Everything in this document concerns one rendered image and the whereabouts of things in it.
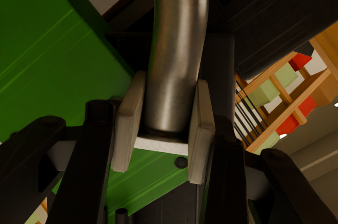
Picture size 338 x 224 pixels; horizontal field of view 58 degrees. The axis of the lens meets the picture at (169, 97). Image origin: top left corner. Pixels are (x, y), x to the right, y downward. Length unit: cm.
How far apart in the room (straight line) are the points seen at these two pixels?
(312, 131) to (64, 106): 956
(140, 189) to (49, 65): 11
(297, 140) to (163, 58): 961
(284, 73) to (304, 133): 602
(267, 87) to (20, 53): 339
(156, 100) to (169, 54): 3
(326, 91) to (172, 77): 412
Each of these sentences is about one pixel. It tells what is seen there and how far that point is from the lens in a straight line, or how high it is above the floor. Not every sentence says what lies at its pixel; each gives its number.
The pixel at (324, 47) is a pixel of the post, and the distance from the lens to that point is 99.
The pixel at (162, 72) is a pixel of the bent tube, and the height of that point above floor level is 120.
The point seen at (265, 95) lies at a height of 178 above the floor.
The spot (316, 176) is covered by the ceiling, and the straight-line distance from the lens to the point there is 790.
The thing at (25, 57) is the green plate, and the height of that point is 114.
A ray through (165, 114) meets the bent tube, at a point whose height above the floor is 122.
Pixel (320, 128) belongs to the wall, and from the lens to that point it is 973.
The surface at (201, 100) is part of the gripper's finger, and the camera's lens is 16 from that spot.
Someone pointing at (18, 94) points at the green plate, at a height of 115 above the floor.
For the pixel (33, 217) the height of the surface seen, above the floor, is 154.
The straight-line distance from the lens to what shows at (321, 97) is 425.
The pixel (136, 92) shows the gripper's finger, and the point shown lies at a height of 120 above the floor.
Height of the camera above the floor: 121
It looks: level
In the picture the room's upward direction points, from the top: 145 degrees clockwise
